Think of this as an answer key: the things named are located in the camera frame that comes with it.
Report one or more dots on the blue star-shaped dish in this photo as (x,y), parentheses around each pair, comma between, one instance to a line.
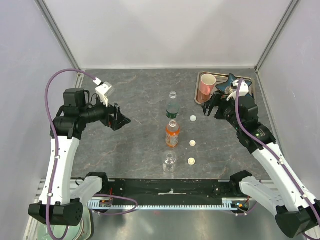
(227,88)

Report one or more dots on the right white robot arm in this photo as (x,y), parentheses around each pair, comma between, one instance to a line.
(295,208)

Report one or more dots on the green ceramic plate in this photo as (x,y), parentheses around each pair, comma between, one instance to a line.
(83,231)

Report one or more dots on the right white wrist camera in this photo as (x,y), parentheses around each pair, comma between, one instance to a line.
(239,88)

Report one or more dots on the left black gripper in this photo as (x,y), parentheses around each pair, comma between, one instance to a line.
(119,120)

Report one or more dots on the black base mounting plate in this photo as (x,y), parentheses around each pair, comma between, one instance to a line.
(127,187)

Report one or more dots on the pink mug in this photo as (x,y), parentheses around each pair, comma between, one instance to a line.
(207,83)

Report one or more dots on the middle white bottle cap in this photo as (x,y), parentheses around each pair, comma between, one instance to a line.
(192,143)

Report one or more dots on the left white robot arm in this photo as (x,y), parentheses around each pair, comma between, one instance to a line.
(58,205)

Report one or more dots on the orange drink bottle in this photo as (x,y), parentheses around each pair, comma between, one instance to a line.
(172,130)

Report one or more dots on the white bottle cap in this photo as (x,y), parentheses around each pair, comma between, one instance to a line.
(193,118)
(192,143)

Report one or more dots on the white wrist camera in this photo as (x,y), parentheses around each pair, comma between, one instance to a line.
(104,90)
(239,88)

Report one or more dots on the metal tray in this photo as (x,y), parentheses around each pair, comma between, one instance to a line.
(220,78)

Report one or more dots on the far white bottle cap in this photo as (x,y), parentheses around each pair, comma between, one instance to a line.
(193,118)

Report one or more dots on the clear bottle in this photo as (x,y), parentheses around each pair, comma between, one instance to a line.
(169,161)

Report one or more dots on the green label water bottle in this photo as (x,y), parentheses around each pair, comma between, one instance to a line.
(172,105)

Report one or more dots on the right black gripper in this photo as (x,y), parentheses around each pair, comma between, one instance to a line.
(217,100)

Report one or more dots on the slotted cable duct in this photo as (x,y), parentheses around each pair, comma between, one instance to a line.
(226,205)

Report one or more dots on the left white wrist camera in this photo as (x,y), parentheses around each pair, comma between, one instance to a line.
(104,90)

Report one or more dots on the cream bottle cap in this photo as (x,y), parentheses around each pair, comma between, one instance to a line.
(191,161)

